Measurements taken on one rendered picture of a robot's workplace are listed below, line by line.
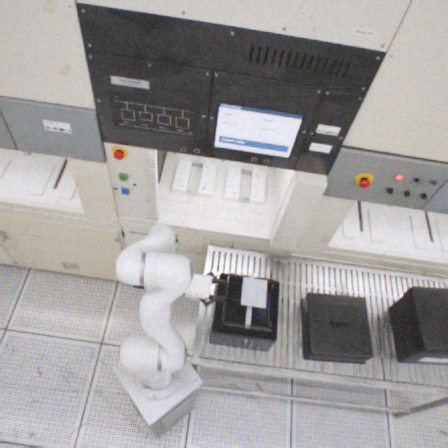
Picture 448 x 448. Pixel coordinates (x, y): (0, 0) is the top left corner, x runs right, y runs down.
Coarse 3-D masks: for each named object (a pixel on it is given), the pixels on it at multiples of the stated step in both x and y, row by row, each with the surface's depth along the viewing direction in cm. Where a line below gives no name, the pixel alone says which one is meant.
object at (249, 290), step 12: (228, 276) 177; (240, 276) 177; (252, 276) 175; (228, 288) 188; (240, 288) 184; (252, 288) 164; (264, 288) 164; (240, 300) 189; (252, 300) 161; (264, 300) 162; (228, 324) 165; (240, 324) 165; (252, 336) 176; (264, 336) 175
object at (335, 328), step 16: (304, 304) 192; (320, 304) 187; (336, 304) 188; (352, 304) 189; (304, 320) 189; (320, 320) 183; (336, 320) 181; (352, 320) 185; (304, 336) 186; (320, 336) 179; (336, 336) 180; (352, 336) 180; (368, 336) 181; (304, 352) 183; (320, 352) 175; (336, 352) 176; (352, 352) 177; (368, 352) 177
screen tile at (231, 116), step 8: (224, 112) 138; (232, 112) 137; (232, 120) 140; (240, 120) 140; (248, 120) 139; (256, 120) 139; (224, 128) 144; (232, 128) 143; (240, 128) 143; (248, 128) 143; (248, 136) 146
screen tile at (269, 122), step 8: (264, 120) 139; (272, 120) 138; (280, 120) 138; (288, 120) 138; (280, 128) 141; (288, 128) 141; (264, 136) 145; (272, 136) 145; (280, 136) 144; (288, 136) 144
